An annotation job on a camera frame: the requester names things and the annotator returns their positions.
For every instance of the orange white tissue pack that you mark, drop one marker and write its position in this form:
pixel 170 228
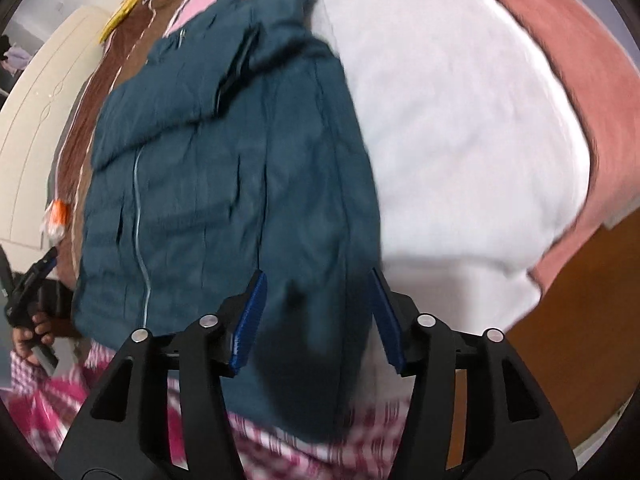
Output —
pixel 56 220

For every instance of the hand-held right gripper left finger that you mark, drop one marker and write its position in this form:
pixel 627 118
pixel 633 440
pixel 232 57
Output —
pixel 247 325

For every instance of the salmon bed sheet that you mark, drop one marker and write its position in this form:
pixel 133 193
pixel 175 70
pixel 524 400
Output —
pixel 575 60

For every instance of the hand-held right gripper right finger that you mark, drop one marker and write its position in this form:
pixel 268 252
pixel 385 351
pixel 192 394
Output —
pixel 386 320

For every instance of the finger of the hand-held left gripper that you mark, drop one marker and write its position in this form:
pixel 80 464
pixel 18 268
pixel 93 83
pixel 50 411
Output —
pixel 48 259

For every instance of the white bed headboard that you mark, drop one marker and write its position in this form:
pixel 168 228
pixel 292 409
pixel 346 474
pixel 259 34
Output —
pixel 40 135

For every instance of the teal quilted jacket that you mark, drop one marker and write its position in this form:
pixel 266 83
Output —
pixel 200 185

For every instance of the striped fleece blanket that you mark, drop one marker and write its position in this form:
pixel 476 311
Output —
pixel 450 135

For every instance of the pink checked clothing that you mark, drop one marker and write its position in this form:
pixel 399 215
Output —
pixel 35 400

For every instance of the person's left hand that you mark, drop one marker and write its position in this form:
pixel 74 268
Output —
pixel 40 327

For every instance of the lilac hanging garment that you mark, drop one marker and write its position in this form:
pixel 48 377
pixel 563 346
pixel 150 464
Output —
pixel 15 55

